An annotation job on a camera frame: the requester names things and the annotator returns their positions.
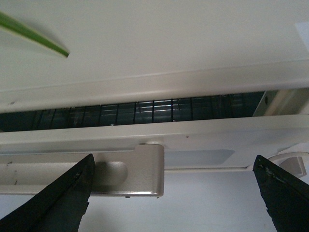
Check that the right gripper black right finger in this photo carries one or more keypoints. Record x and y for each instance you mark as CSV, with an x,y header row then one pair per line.
x,y
286,196

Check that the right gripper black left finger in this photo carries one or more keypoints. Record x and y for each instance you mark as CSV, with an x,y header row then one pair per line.
x,y
59,207

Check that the glass oven door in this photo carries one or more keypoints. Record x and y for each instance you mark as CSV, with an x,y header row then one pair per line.
x,y
237,141

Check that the beige oven door handle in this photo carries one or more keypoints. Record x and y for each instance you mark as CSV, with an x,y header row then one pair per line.
x,y
139,172

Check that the cream toaster oven body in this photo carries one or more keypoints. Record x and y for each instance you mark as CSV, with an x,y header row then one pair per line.
x,y
137,50

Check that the upper temperature knob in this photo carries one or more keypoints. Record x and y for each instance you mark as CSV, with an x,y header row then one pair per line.
x,y
293,162

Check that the wire oven rack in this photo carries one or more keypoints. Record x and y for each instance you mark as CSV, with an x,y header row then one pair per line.
x,y
159,111

